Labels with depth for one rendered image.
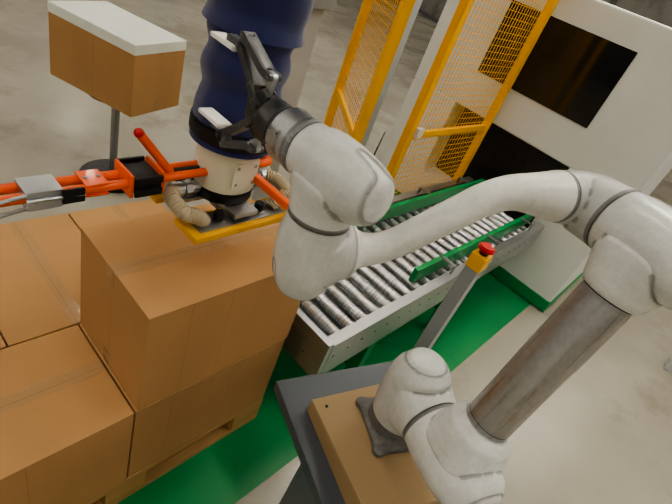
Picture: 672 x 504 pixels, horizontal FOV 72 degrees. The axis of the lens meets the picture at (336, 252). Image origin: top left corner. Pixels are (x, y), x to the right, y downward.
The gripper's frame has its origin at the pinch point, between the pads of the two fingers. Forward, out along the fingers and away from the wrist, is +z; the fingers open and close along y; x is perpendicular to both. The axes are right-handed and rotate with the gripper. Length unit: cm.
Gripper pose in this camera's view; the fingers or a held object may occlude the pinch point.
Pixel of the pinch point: (214, 75)
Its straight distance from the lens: 89.6
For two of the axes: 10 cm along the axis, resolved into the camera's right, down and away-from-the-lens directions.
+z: -6.6, -6.0, 4.5
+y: -3.2, 7.7, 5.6
